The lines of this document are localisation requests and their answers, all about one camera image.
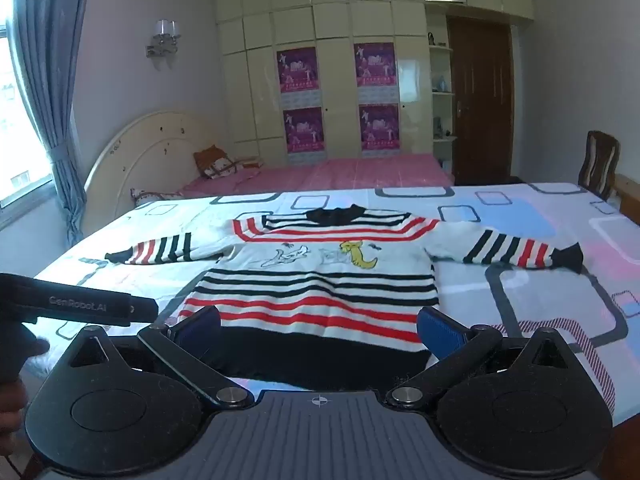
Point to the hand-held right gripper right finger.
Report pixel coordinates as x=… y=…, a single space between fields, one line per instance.
x=440 y=332

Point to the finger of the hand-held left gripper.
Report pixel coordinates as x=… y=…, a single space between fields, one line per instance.
x=145 y=309

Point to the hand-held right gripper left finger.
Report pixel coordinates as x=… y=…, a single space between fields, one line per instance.
x=199 y=327

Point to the striped knit sweater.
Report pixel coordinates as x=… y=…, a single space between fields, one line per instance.
x=310 y=280

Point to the person's left hand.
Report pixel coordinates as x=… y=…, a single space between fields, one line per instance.
x=10 y=410

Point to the printed white bed sheet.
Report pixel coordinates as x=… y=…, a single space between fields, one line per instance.
x=525 y=280

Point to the patterned white pillow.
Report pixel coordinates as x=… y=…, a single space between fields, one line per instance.
x=155 y=196

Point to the cream round headboard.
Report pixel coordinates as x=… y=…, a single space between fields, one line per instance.
x=140 y=155

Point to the white patterned cushion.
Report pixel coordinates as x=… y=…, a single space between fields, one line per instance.
x=227 y=167

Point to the orange striped cushion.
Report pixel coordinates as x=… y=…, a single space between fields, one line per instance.
x=207 y=156

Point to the pink bed sheet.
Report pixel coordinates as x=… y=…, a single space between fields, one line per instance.
x=350 y=172

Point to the blue curtain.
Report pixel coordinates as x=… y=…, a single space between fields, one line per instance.
x=50 y=85

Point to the brown wooden door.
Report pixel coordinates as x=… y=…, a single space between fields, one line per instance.
x=482 y=110

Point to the white corner shelf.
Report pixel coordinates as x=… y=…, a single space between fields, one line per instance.
x=442 y=105

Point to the brown wooden chair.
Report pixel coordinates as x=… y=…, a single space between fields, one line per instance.
x=600 y=162

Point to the blue vase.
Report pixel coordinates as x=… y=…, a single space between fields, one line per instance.
x=442 y=81

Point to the cream wardrobe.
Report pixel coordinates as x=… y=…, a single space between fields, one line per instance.
x=340 y=20

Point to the purple wall poster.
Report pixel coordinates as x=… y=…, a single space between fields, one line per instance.
x=379 y=126
x=298 y=70
x=304 y=130
x=376 y=65

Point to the wooden bed frame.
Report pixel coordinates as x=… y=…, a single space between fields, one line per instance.
x=629 y=195

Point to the glass wall lamp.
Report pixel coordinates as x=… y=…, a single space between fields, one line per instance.
x=164 y=37

